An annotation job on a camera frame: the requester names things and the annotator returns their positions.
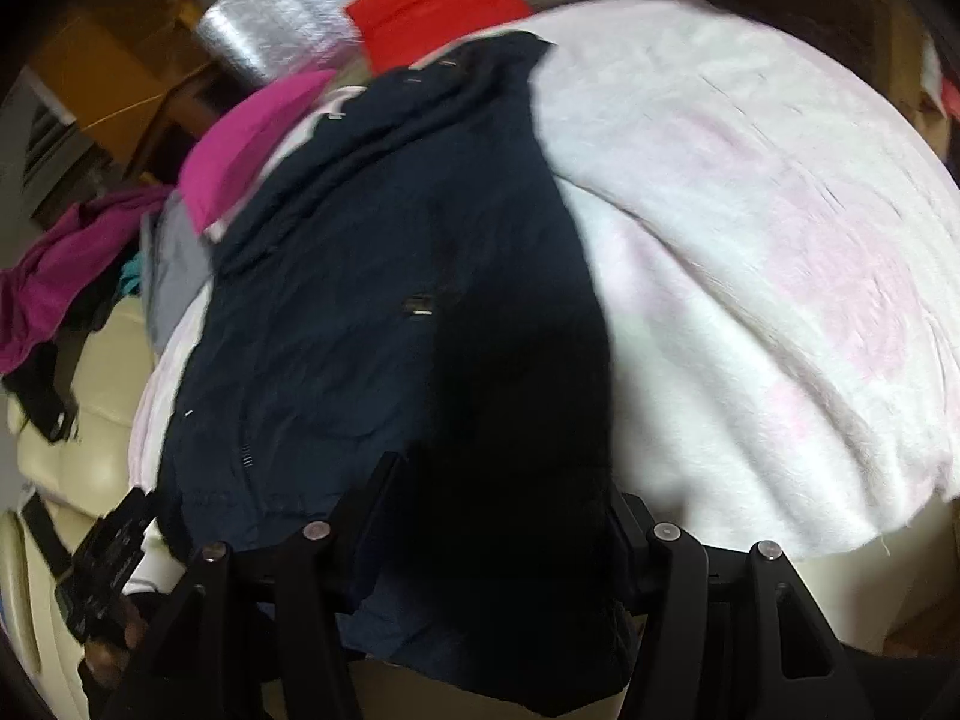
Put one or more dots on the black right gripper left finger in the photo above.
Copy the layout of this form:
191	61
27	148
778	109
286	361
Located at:
238	620

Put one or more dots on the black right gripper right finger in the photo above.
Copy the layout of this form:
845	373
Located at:
724	634

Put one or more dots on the navy blue puffer jacket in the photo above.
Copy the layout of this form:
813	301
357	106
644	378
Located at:
410	282

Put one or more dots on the cream leather sofa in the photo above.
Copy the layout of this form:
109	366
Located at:
80	480

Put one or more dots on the magenta garment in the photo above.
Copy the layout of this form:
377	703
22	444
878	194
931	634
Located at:
38	290

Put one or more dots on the teal garment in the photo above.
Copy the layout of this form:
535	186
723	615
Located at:
130	279

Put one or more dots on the grey garment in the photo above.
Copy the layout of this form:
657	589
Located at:
175	266

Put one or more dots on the white fleece blanket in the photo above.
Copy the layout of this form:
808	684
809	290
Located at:
775	252

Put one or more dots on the magenta pillow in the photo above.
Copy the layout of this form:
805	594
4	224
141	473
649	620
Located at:
223	164

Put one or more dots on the wooden chair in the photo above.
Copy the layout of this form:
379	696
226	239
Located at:
142	76

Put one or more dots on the red cushion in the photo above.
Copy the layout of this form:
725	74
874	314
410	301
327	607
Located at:
398	33

